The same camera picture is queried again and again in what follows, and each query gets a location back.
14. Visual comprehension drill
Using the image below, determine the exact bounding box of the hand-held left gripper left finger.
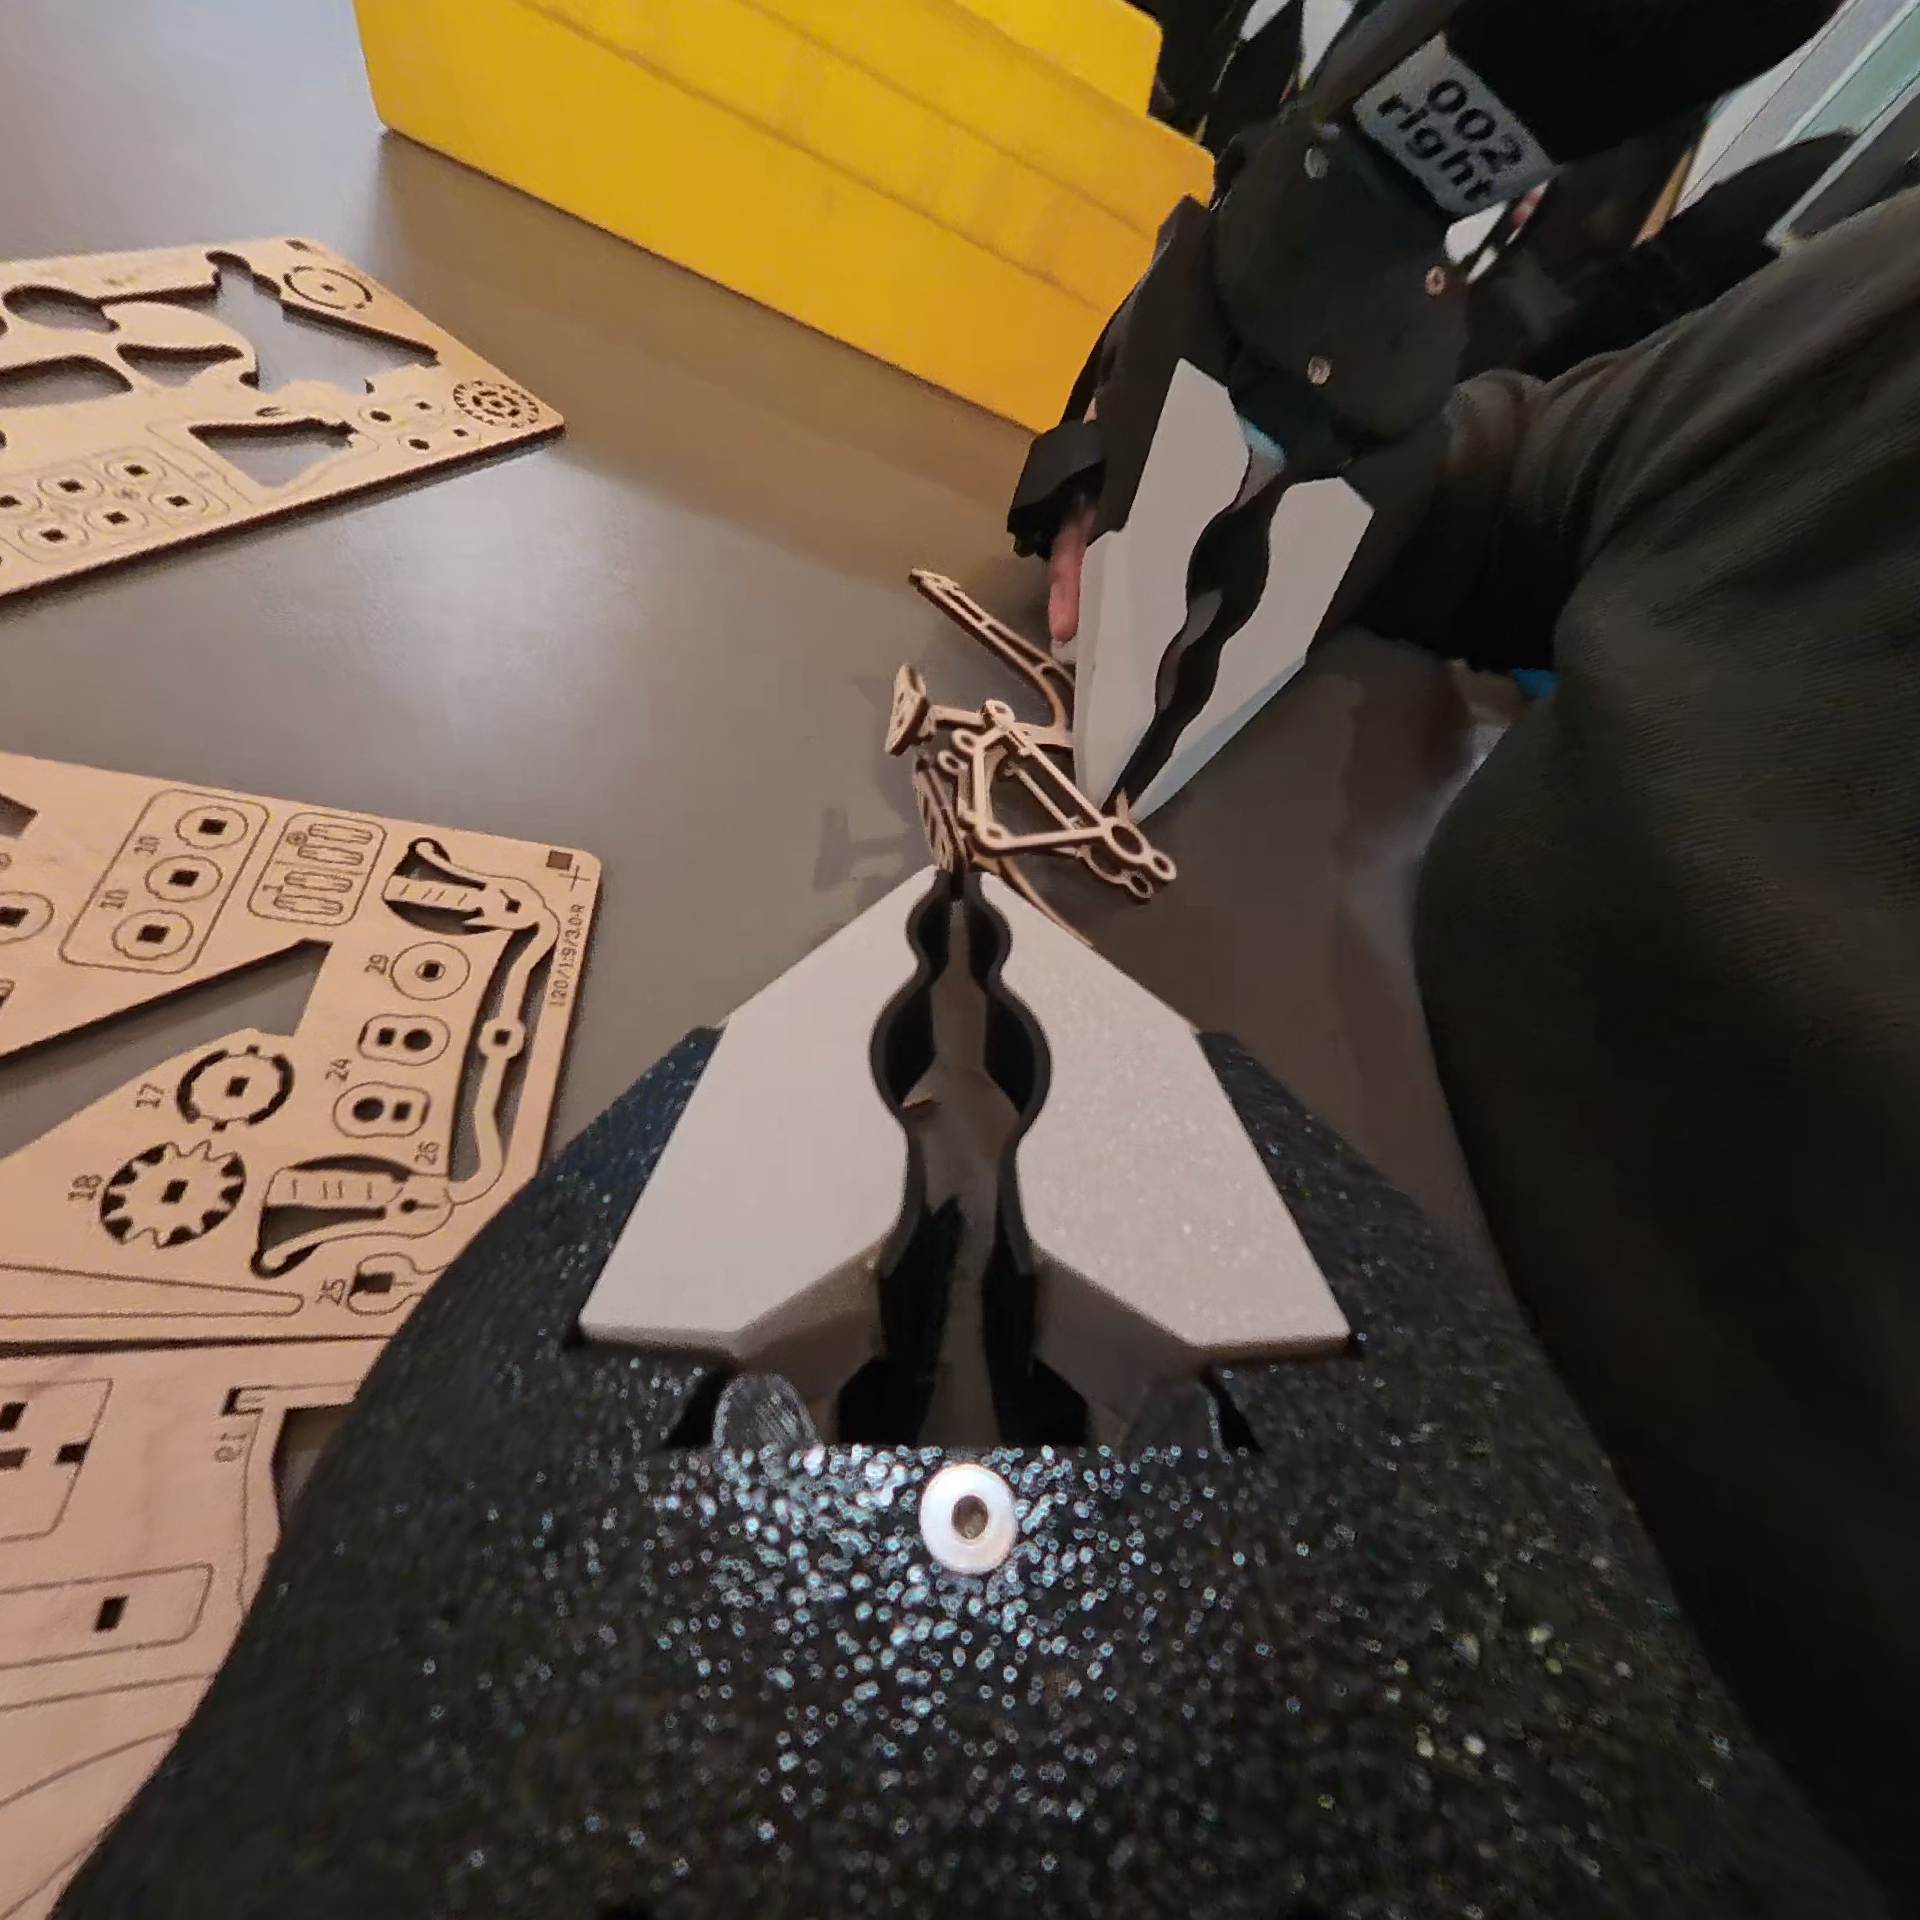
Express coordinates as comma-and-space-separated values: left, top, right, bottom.
577, 868, 962, 1371

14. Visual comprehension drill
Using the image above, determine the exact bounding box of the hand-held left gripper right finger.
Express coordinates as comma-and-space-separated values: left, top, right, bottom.
964, 873, 1356, 1371

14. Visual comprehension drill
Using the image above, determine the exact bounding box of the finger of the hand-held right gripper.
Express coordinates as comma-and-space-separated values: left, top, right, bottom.
1080, 356, 1257, 805
1123, 493, 1378, 822

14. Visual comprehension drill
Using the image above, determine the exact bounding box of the wooden model assembly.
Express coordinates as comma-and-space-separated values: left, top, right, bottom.
883, 566, 1184, 907

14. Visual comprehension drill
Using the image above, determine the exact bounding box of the small wooden part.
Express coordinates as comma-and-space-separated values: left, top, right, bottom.
921, 748, 977, 886

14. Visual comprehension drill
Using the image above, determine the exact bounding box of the person's right forearm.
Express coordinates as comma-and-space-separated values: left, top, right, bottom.
1410, 186, 1920, 693

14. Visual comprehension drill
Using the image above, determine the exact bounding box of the wooden sheet with gear parts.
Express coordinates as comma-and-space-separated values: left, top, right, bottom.
0, 748, 601, 1343

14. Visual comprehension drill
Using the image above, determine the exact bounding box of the person's right hand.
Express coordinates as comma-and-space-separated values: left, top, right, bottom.
1044, 502, 1096, 651

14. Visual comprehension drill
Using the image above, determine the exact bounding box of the yellow plastic box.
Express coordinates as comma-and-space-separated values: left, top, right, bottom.
349, 0, 1218, 428

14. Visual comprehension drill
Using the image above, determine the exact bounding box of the wooden sheet with rectangular slots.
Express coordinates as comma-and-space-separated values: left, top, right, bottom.
0, 1320, 429, 1920

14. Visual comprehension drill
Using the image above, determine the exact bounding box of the wooden sheet with large cutouts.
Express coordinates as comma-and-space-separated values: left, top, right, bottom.
0, 237, 567, 602

